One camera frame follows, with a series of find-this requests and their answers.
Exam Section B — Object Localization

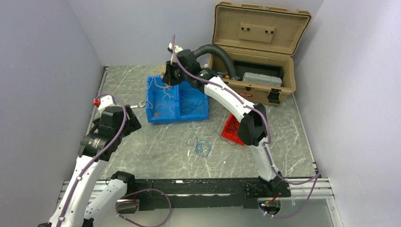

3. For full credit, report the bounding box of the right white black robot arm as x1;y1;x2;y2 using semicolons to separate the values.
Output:
162;44;290;197

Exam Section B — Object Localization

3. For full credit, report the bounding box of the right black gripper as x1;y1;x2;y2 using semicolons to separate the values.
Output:
162;60;190;87

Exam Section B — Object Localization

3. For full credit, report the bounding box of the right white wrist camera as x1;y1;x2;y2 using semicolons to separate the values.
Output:
167;43;183;64

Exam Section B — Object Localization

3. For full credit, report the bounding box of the blue wire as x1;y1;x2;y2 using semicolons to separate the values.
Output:
181;97;203;115
186;134;212;158

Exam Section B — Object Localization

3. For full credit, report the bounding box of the blue two-compartment bin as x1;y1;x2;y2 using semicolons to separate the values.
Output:
146;76;209;124

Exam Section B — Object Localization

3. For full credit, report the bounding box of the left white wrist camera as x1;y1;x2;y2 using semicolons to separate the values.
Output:
93;95;117;114

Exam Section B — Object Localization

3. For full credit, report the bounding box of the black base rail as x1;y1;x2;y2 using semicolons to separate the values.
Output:
121;177;291;211

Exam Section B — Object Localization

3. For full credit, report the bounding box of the tan open toolbox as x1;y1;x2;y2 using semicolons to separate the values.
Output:
212;1;312;106

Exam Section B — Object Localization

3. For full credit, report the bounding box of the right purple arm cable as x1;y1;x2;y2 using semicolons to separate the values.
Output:
171;34;322;219

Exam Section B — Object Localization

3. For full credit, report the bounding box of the grey corrugated hose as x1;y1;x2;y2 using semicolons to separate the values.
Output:
192;44;241;81

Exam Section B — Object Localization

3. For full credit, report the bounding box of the small colourful box in toolbox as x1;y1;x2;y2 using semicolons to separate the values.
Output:
217;71;229;78

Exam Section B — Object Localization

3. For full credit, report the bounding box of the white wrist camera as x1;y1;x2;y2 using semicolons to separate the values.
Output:
93;95;117;114
167;43;183;64

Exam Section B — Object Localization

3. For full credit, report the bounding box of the silver combination wrench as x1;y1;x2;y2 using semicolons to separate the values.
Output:
131;100;146;108

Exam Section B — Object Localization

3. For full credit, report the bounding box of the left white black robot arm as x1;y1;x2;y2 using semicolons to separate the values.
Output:
40;105;141;227

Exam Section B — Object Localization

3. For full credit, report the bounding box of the grey plastic case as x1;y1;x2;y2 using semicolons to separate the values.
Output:
242;72;282;87

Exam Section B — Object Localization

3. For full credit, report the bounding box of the red plastic bin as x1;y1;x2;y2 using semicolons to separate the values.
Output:
221;114;244;146

